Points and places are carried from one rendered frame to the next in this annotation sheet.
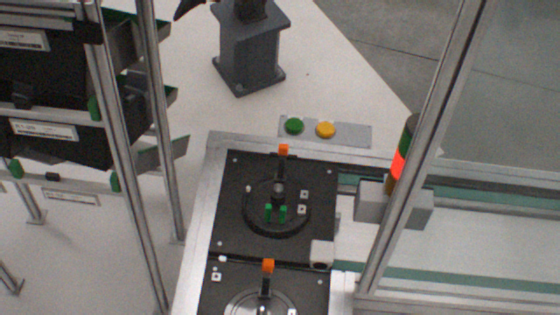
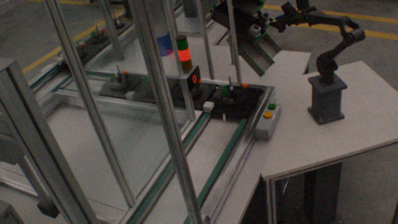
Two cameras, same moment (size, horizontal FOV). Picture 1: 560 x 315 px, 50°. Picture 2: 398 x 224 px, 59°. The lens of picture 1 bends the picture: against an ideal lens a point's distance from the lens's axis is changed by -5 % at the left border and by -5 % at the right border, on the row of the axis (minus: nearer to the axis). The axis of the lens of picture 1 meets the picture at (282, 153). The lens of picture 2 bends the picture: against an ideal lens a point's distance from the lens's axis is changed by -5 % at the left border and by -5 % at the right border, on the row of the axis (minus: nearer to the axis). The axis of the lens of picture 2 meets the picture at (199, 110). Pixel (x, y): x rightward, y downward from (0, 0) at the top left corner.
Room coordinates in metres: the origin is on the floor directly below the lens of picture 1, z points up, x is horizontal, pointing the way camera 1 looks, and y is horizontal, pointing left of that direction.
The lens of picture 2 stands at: (1.31, -1.47, 2.10)
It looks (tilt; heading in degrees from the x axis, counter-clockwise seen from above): 36 degrees down; 120
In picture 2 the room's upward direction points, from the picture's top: 11 degrees counter-clockwise
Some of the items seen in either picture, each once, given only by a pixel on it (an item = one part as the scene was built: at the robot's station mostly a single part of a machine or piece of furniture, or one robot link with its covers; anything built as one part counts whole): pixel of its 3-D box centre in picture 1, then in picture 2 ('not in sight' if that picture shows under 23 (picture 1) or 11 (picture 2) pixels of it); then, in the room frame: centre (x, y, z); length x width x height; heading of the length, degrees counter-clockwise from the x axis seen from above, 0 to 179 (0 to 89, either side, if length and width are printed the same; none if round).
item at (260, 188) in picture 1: (276, 204); (233, 97); (0.66, 0.00, 0.98); 0.14 x 0.14 x 0.02
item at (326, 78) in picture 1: (231, 81); (321, 111); (1.10, 0.15, 0.84); 0.90 x 0.70 x 0.03; 35
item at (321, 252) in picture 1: (321, 255); (208, 107); (0.56, -0.09, 0.97); 0.05 x 0.05 x 0.04; 88
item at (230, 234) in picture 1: (276, 208); (233, 100); (0.66, 0.00, 0.96); 0.24 x 0.24 x 0.02; 88
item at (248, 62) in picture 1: (248, 43); (326, 98); (1.13, 0.11, 0.96); 0.15 x 0.15 x 0.20; 35
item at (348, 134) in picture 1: (324, 138); (268, 120); (0.87, -0.09, 0.93); 0.21 x 0.07 x 0.06; 88
